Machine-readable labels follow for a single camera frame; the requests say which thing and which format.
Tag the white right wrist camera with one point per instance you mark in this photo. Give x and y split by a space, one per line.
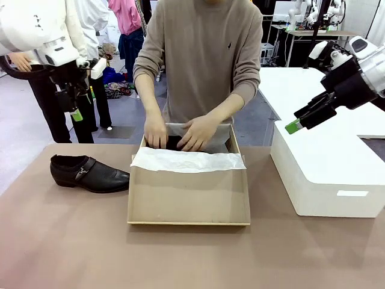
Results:
317 49

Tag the brown top desk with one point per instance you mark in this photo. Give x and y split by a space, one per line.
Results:
303 33

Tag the person's right forearm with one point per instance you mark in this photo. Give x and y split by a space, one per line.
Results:
147 96

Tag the white cube case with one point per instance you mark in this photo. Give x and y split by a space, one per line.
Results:
267 54

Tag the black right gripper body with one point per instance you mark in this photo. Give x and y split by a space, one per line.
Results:
349 84

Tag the person in beige sweater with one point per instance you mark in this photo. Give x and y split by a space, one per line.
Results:
198 60

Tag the person's left hand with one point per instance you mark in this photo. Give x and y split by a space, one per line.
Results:
198 132

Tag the black stand pole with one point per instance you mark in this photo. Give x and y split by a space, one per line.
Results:
317 18

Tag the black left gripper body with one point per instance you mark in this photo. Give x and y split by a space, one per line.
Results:
72 96

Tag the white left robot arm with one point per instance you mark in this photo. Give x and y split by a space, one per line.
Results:
24 27

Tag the person's right hand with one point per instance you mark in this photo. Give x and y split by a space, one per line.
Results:
156 132

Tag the white tissue paper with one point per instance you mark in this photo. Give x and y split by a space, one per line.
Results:
186 161

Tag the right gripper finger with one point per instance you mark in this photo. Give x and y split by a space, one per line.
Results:
316 119
316 103

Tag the brown cardboard shoe box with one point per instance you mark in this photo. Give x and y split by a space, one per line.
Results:
189 198

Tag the person's left forearm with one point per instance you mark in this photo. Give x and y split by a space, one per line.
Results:
228 105

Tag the small white robot arm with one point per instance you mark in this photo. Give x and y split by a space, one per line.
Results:
334 9
296 12

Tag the brown clothes heap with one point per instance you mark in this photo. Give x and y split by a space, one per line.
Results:
109 49

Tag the plaid clothes pile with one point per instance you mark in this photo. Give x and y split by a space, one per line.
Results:
118 90

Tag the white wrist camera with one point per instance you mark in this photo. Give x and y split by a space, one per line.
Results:
97 67
317 49

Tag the white curtain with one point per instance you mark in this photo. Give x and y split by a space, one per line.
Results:
377 18

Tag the mannequin in white jacket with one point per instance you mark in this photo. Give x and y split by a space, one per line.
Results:
42 102

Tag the blue cloth pile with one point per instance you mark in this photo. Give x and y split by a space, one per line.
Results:
112 75

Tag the white rectangular label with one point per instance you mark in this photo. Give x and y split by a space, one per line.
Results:
352 193

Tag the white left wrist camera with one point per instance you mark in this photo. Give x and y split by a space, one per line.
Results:
97 67

